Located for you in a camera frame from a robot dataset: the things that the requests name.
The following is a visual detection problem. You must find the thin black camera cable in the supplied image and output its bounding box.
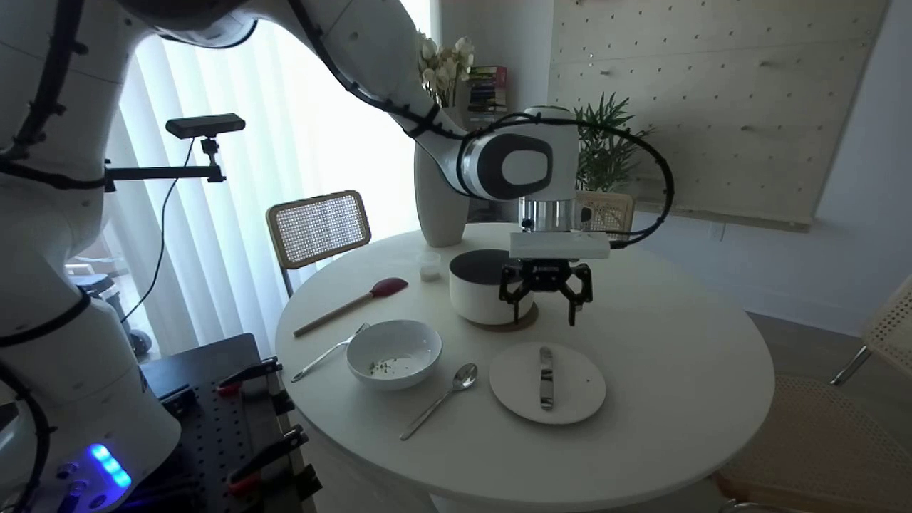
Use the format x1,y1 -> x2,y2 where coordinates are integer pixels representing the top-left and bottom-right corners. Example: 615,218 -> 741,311
117,139 -> 200,327

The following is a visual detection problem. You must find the white ceramic bowl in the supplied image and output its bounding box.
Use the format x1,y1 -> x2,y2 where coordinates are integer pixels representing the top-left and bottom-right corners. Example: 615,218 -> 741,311
345,317 -> 444,392

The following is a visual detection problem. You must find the black exterior camera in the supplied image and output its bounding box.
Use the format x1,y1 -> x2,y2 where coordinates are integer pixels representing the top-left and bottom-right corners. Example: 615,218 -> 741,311
163,111 -> 247,141

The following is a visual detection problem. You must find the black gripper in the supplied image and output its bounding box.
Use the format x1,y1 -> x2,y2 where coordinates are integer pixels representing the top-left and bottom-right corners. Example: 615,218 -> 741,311
499,255 -> 595,331

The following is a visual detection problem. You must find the rattan back chair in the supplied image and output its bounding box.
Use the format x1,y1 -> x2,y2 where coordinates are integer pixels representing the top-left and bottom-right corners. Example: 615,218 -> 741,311
573,184 -> 637,240
827,271 -> 912,391
263,187 -> 377,300

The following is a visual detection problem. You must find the black clamp with red handle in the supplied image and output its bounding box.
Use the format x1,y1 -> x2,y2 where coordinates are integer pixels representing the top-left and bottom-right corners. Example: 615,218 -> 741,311
226,425 -> 314,499
214,352 -> 288,401

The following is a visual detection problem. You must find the small white cup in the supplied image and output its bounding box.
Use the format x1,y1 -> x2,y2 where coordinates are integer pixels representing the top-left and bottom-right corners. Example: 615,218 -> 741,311
417,250 -> 447,285

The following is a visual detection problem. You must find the green potted plant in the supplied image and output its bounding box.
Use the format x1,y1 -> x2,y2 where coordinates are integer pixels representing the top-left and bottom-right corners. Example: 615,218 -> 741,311
573,92 -> 656,196

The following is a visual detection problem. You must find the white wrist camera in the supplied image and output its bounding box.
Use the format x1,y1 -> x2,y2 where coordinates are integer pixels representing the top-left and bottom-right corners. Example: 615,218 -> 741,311
506,227 -> 612,265

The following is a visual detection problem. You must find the tall white ribbed vase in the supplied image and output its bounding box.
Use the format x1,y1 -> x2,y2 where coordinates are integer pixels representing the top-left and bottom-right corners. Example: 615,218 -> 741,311
411,150 -> 476,250

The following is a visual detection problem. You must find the light wooden pegboard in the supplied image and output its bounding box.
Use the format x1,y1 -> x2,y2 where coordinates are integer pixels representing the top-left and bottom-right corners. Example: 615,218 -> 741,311
548,0 -> 895,231

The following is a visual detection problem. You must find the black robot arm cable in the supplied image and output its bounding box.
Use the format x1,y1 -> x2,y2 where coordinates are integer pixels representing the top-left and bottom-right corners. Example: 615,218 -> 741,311
374,89 -> 677,250

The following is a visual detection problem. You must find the red spatula with wooden handle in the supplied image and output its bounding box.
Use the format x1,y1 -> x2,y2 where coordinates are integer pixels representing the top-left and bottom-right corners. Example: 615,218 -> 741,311
291,272 -> 411,341

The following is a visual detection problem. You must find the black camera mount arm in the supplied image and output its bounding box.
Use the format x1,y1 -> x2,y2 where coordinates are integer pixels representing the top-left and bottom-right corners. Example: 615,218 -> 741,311
96,136 -> 230,196

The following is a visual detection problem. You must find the silver spoon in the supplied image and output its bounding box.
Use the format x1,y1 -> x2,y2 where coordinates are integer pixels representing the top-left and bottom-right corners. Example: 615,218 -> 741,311
398,362 -> 481,445

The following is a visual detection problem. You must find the white flower bouquet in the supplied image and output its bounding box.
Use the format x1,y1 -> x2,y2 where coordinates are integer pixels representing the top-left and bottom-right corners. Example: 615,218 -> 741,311
411,27 -> 478,113

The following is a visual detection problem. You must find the black perforated robot table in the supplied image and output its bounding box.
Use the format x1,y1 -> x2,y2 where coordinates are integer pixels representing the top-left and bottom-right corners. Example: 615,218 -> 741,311
112,331 -> 325,513

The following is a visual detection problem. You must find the white sheer curtain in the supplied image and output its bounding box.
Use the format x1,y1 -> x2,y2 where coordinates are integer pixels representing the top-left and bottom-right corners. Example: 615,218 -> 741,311
96,0 -> 442,357

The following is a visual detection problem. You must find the silver fork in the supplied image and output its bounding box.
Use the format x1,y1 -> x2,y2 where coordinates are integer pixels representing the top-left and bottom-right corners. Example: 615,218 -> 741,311
288,321 -> 370,385

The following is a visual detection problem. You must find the white pot with metal handle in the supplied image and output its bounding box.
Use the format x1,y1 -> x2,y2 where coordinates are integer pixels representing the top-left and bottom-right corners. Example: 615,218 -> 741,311
444,245 -> 541,331

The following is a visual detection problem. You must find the white round plate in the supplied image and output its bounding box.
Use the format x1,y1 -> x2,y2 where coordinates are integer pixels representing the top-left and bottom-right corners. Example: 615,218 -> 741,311
486,338 -> 609,428

